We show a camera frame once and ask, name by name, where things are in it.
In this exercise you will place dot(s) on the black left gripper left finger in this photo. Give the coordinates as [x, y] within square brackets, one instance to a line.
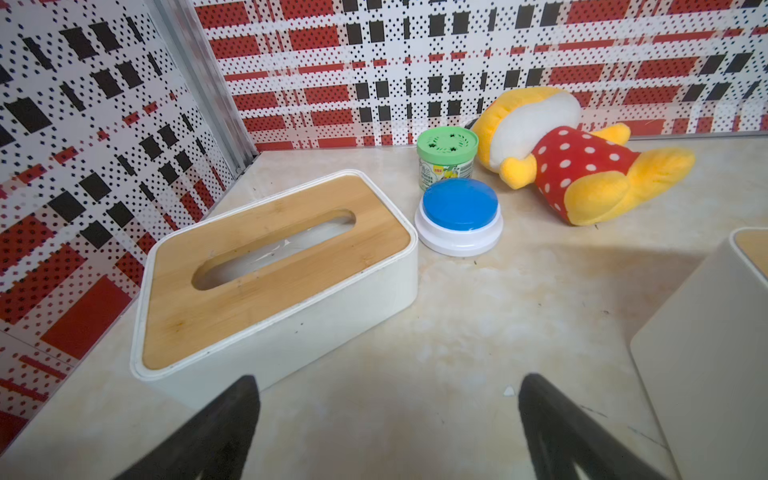
[213, 444]

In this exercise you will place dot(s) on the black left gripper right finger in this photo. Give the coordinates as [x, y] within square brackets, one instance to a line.
[563, 440]

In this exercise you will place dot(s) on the white bamboo-lid tissue box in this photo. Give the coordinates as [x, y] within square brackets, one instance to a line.
[702, 358]
[270, 287]

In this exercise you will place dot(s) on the blue and white round button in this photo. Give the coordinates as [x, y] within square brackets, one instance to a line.
[459, 218]

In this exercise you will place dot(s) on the green lid air freshener jar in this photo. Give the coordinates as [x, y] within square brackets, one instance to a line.
[445, 152]

